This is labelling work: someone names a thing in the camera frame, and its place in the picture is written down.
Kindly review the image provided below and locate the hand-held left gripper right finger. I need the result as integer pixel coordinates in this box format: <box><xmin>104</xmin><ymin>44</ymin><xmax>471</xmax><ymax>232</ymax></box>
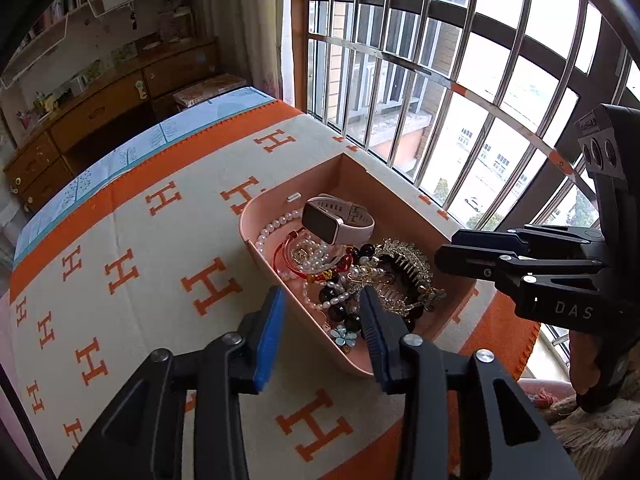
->
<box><xmin>359</xmin><ymin>286</ymin><xmax>581</xmax><ymax>480</ymax></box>

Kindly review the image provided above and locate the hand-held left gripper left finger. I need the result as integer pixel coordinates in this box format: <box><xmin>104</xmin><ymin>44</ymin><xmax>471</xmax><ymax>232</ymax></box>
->
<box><xmin>59</xmin><ymin>285</ymin><xmax>287</xmax><ymax>480</ymax></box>

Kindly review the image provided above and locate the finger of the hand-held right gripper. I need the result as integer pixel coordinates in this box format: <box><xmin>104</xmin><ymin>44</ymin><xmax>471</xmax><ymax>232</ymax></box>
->
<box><xmin>434</xmin><ymin>244</ymin><xmax>607</xmax><ymax>289</ymax></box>
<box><xmin>450</xmin><ymin>226</ymin><xmax>604</xmax><ymax>257</ymax></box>

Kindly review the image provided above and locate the blue flower hair clip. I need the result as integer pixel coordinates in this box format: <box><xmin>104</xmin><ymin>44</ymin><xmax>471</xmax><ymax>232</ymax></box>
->
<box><xmin>331</xmin><ymin>325</ymin><xmax>361</xmax><ymax>349</ymax></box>

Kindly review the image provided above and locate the rhinestone hair comb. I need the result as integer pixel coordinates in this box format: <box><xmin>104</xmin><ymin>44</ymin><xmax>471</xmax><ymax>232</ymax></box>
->
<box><xmin>350</xmin><ymin>237</ymin><xmax>449</xmax><ymax>322</ymax></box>

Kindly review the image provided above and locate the red beaded cord bracelet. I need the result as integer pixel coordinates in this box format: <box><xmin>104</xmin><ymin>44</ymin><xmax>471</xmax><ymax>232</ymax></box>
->
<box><xmin>274</xmin><ymin>230</ymin><xmax>354</xmax><ymax>282</ymax></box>

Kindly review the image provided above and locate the pink smart watch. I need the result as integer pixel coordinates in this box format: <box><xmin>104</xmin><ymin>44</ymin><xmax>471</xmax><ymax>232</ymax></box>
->
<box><xmin>301</xmin><ymin>194</ymin><xmax>376</xmax><ymax>247</ymax></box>

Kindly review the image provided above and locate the pink plastic tray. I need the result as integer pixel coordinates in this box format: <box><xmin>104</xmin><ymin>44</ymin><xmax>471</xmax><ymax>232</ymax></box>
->
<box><xmin>238</xmin><ymin>152</ymin><xmax>478</xmax><ymax>379</ymax></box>

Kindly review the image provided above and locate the person's right hand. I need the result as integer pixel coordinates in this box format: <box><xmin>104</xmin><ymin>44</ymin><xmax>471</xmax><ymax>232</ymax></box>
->
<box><xmin>567</xmin><ymin>332</ymin><xmax>600</xmax><ymax>395</ymax></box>

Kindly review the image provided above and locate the orange beige patterned blanket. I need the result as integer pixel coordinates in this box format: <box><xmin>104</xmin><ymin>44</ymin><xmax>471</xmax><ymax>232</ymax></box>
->
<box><xmin>9</xmin><ymin>100</ymin><xmax>543</xmax><ymax>480</ymax></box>

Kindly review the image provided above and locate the metal window grille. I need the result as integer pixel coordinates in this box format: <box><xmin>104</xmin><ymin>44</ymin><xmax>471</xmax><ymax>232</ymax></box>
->
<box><xmin>292</xmin><ymin>0</ymin><xmax>640</xmax><ymax>361</ymax></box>

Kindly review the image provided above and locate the cream knitted cloth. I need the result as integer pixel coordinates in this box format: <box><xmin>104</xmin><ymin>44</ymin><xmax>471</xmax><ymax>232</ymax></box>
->
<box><xmin>520</xmin><ymin>380</ymin><xmax>637</xmax><ymax>467</ymax></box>

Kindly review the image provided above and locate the blue tree print sheet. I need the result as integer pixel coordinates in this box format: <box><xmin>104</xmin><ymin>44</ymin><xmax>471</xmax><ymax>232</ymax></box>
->
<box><xmin>12</xmin><ymin>86</ymin><xmax>279</xmax><ymax>261</ymax></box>

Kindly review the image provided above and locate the stack of books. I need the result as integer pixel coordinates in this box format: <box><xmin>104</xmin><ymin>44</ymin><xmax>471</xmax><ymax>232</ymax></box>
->
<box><xmin>172</xmin><ymin>74</ymin><xmax>249</xmax><ymax>109</ymax></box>

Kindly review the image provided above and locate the wooden desk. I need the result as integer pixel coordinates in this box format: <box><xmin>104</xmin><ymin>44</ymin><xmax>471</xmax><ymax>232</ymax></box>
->
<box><xmin>2</xmin><ymin>35</ymin><xmax>221</xmax><ymax>212</ymax></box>

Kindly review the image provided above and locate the beige curtain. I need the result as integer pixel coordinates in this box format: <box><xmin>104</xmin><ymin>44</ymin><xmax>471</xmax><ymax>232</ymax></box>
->
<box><xmin>200</xmin><ymin>0</ymin><xmax>297</xmax><ymax>107</ymax></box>

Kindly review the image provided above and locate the black bead bracelet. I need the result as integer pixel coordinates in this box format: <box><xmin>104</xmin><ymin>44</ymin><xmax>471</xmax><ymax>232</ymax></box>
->
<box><xmin>317</xmin><ymin>242</ymin><xmax>377</xmax><ymax>334</ymax></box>

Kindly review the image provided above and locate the small pearl necklace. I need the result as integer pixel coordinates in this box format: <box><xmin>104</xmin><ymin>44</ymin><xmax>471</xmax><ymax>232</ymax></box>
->
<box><xmin>255</xmin><ymin>209</ymin><xmax>326</xmax><ymax>312</ymax></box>

